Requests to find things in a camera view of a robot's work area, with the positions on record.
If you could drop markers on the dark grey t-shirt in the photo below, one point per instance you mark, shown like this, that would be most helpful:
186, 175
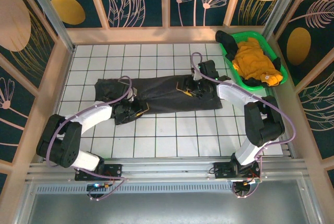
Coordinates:
161, 93

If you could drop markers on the aluminium frame post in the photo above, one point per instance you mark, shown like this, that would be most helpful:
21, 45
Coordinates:
52, 17
281, 7

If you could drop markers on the green plastic basket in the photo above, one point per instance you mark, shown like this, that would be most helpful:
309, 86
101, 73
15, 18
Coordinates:
267, 44

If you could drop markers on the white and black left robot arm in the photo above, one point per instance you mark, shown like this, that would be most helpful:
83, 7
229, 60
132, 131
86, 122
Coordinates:
94, 115

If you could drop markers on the aluminium mounting rail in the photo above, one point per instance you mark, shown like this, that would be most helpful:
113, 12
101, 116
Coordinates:
167, 167

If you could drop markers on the grey metal tray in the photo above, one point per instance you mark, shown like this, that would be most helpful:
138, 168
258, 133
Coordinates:
167, 208

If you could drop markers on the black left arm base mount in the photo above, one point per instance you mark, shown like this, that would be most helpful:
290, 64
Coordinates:
112, 169

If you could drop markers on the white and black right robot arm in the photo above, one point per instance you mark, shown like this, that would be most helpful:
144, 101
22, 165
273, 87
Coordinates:
229, 93

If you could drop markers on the yellow t-shirt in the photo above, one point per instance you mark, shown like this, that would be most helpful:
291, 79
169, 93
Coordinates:
253, 62

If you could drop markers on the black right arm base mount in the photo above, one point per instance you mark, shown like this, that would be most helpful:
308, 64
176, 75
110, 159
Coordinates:
221, 170

